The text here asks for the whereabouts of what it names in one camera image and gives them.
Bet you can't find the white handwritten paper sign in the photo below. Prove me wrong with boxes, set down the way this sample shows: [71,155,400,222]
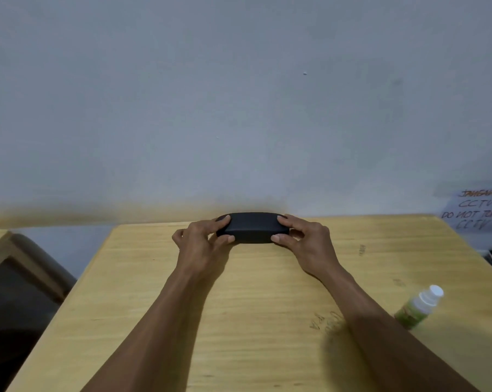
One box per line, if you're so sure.
[440,188,492,234]

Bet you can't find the person's right forearm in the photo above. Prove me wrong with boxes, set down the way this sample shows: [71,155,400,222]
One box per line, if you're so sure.
[320,265,481,392]

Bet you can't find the wooden chair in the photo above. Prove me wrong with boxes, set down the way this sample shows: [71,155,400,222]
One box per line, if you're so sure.
[0,231,77,392]

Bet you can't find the small green spray bottle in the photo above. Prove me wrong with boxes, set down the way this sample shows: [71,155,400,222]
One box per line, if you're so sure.
[394,285,444,330]

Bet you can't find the person's left forearm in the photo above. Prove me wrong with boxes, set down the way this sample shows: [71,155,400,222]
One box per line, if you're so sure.
[79,267,214,392]

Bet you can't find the person's left hand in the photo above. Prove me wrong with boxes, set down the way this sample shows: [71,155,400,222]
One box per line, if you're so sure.
[172,215,235,275]

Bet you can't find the black glasses case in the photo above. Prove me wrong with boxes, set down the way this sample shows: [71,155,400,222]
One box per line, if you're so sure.
[216,212,291,244]

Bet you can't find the person's right hand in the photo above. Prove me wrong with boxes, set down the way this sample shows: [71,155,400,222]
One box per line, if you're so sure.
[271,215,342,278]

